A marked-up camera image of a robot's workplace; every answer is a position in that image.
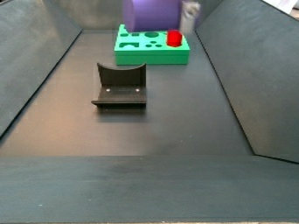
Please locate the dark grey cradle stand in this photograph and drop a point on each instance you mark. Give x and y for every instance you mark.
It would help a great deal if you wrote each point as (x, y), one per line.
(122, 86)

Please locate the green shape sorter board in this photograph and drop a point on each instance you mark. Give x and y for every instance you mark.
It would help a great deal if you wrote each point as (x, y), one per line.
(146, 47)

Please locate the purple cylinder block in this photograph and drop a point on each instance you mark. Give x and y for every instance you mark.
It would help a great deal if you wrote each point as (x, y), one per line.
(152, 15)

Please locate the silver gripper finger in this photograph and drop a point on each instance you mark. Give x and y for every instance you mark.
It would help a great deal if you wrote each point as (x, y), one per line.
(190, 14)

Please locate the red hexagonal prism block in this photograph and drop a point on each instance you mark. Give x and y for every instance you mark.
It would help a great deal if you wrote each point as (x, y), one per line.
(174, 38)

